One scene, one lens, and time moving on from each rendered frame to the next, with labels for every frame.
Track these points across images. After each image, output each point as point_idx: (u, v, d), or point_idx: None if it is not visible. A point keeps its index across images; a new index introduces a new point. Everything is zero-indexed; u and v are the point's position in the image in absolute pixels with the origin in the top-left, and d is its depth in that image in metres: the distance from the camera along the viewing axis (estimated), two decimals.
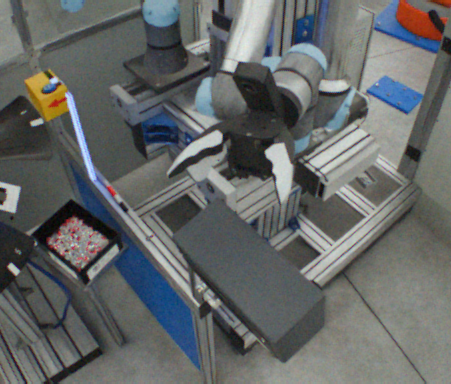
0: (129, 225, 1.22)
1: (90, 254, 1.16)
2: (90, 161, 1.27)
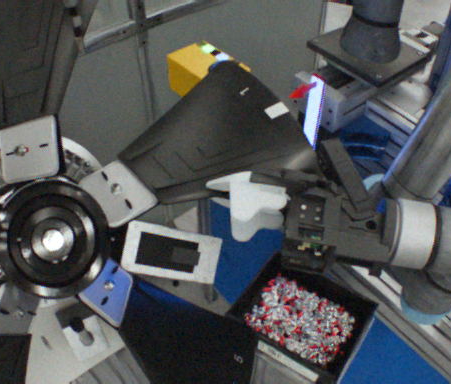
0: (379, 288, 0.77)
1: (334, 341, 0.71)
2: None
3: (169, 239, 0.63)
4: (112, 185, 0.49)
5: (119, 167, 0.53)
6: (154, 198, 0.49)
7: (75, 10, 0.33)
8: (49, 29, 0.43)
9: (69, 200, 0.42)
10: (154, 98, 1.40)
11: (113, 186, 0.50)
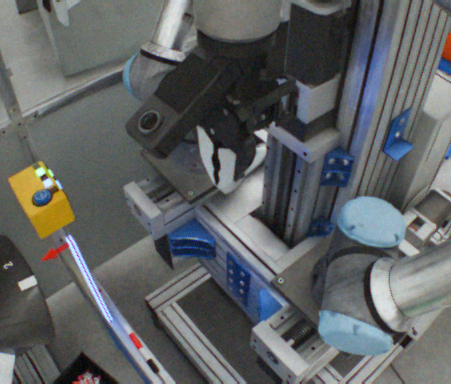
0: None
1: None
2: (104, 305, 0.94)
3: None
4: None
5: None
6: None
7: None
8: None
9: None
10: None
11: None
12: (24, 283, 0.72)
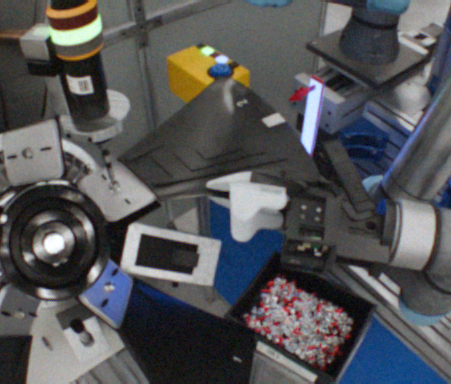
0: (377, 289, 0.78)
1: (333, 342, 0.72)
2: None
3: (169, 241, 0.63)
4: (112, 282, 0.50)
5: (126, 282, 0.54)
6: (119, 324, 0.48)
7: (106, 151, 0.45)
8: (223, 163, 0.54)
9: (94, 246, 0.44)
10: (154, 99, 1.41)
11: (111, 283, 0.50)
12: (269, 120, 0.61)
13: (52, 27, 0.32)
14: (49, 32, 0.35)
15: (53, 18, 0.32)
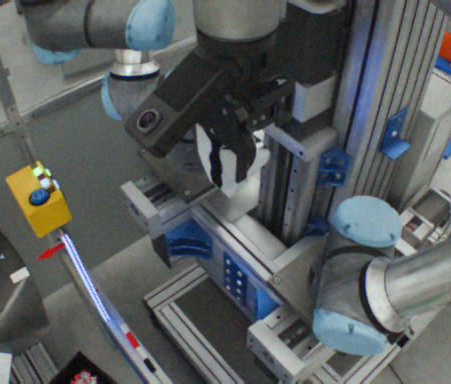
0: None
1: None
2: (101, 304, 0.94)
3: None
4: None
5: None
6: None
7: None
8: None
9: None
10: None
11: None
12: (16, 275, 0.70)
13: None
14: None
15: None
